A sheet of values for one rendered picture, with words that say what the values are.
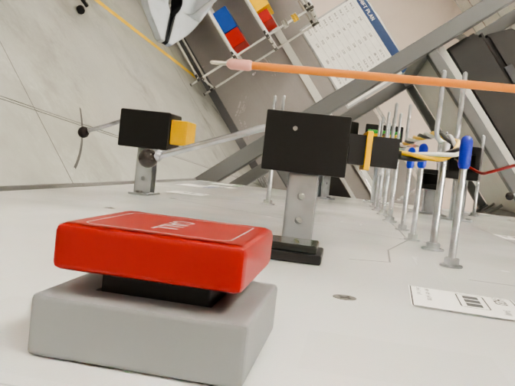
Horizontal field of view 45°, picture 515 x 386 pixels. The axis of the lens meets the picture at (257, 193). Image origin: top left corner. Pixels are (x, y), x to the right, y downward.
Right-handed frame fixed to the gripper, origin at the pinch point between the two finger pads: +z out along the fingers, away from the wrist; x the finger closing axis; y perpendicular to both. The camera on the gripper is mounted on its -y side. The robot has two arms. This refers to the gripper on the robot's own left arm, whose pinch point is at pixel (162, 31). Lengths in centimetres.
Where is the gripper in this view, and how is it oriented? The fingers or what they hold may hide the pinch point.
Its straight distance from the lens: 45.2
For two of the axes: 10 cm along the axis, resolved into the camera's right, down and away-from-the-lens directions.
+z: -1.5, 9.4, -2.9
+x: 7.6, 3.0, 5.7
